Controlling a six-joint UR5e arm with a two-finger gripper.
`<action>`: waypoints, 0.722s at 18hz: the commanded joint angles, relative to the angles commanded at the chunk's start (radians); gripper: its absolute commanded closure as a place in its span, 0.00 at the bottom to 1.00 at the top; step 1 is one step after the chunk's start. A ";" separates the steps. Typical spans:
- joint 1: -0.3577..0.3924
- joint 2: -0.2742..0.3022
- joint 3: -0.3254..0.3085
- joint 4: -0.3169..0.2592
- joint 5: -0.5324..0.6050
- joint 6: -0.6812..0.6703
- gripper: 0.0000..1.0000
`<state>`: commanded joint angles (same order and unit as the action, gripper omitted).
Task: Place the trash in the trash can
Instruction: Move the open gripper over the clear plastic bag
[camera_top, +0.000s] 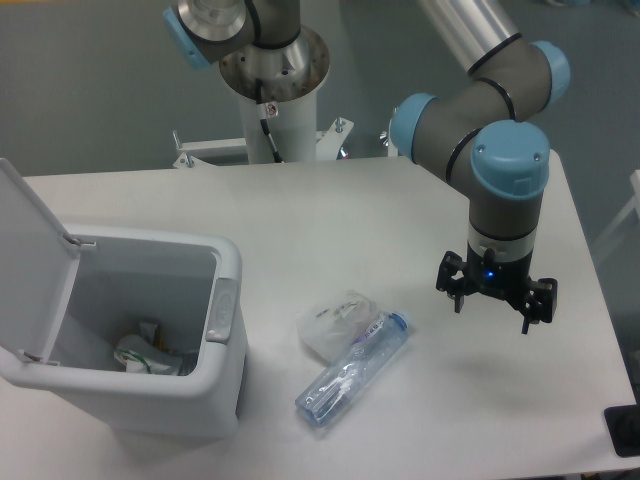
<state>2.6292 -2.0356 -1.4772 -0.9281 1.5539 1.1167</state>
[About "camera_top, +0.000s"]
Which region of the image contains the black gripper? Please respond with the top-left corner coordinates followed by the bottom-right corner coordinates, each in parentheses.
top-left (436, 245), bottom-right (556, 335)

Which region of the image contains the clear plastic water bottle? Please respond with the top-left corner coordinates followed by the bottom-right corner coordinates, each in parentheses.
top-left (294, 311), bottom-right (409, 429)

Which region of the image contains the clear plastic bag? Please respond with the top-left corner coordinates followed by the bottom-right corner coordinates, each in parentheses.
top-left (296, 290), bottom-right (382, 363)

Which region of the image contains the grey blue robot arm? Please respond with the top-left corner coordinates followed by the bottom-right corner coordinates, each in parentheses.
top-left (163, 1), bottom-right (571, 326)

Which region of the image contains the white trash can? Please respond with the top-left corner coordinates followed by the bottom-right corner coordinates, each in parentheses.
top-left (1, 225), bottom-right (247, 438)

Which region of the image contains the crumpled trash in can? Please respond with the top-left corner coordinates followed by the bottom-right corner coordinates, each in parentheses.
top-left (113, 321), bottom-right (192, 376)

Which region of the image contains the white trash can lid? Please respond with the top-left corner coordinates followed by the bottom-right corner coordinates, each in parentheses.
top-left (1, 159), bottom-right (80, 362)

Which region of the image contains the black device at table edge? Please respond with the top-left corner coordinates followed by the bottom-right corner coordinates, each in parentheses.
top-left (603, 404), bottom-right (639, 458)

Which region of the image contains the white frame at right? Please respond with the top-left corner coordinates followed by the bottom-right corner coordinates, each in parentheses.
top-left (591, 170), bottom-right (639, 267)

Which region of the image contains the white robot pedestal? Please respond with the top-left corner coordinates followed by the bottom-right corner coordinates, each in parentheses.
top-left (172, 27), bottom-right (399, 170)

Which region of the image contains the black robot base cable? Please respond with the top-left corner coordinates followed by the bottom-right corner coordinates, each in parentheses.
top-left (254, 77), bottom-right (286, 165)

